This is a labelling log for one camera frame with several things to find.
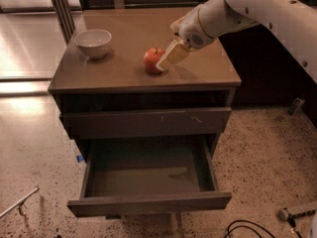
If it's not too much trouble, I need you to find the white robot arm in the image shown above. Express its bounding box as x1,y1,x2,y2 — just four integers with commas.
156,0,317,81

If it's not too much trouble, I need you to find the small grey floor box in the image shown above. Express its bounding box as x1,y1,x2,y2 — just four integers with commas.
287,97,304,115

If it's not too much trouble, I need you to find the blue tape piece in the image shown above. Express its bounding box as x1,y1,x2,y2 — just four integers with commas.
76,155,84,163

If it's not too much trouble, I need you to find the white ceramic bowl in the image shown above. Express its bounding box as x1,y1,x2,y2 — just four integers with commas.
74,29,112,60

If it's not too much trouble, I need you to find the open middle drawer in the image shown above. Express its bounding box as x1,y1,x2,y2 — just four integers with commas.
67,135,232,217

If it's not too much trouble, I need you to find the black cable on floor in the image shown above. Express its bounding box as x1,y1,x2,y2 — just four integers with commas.
224,219,276,238

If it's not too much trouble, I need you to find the brown drawer cabinet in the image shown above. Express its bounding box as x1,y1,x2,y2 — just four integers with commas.
48,7,242,230

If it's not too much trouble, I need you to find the metal rod on floor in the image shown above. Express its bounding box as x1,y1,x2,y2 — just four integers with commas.
0,186,40,219

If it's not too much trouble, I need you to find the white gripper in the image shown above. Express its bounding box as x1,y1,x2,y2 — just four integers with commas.
156,5,215,71

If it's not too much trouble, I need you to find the grey power strip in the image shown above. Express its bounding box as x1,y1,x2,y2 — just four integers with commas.
277,201,317,221

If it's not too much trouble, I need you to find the red apple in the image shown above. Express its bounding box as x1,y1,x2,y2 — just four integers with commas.
144,48,164,74

